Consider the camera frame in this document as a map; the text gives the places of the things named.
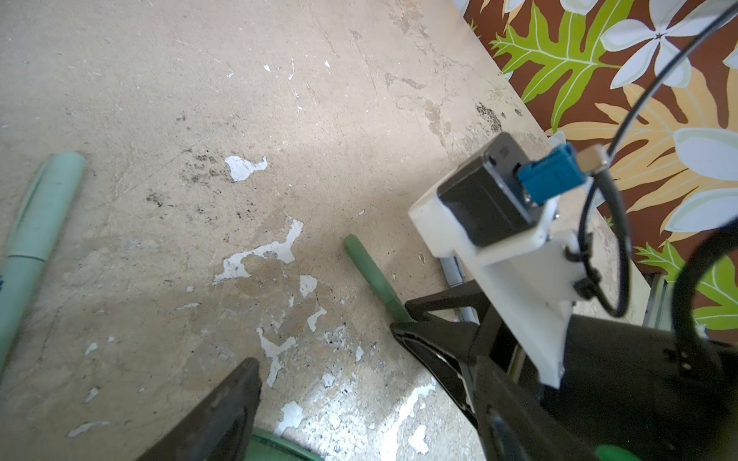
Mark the dark green pen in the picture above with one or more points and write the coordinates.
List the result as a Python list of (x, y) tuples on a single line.
[(375, 278)]

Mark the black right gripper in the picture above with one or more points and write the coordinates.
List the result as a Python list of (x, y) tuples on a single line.
[(634, 393)]

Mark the light green pen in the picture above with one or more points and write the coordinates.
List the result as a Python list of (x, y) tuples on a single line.
[(34, 234)]

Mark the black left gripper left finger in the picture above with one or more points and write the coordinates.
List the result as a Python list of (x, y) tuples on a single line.
[(220, 426)]

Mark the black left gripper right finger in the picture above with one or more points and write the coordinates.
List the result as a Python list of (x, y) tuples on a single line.
[(513, 426)]

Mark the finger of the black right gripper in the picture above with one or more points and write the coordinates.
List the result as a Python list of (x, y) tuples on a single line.
[(468, 294), (456, 355)]

